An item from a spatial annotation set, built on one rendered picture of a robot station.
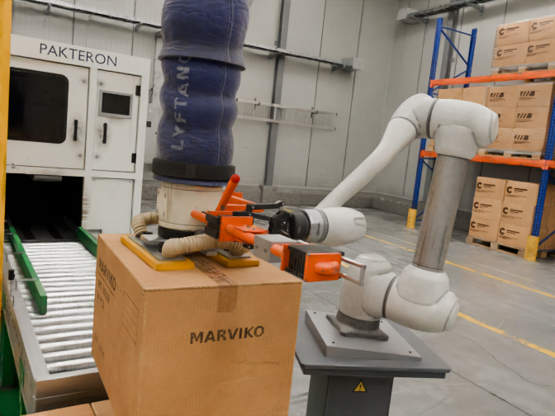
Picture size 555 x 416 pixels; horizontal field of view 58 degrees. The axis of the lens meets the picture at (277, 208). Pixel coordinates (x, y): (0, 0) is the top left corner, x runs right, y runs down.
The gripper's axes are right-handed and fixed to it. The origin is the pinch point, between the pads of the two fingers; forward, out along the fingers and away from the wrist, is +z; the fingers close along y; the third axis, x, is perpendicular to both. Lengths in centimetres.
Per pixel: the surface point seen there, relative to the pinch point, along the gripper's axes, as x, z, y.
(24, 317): 115, 31, 60
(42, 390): 53, 32, 62
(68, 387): 53, 25, 63
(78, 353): 85, 16, 66
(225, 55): 14.6, -1.6, -41.7
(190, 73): 17.5, 6.3, -36.3
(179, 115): 19.2, 7.6, -25.4
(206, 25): 15, 4, -48
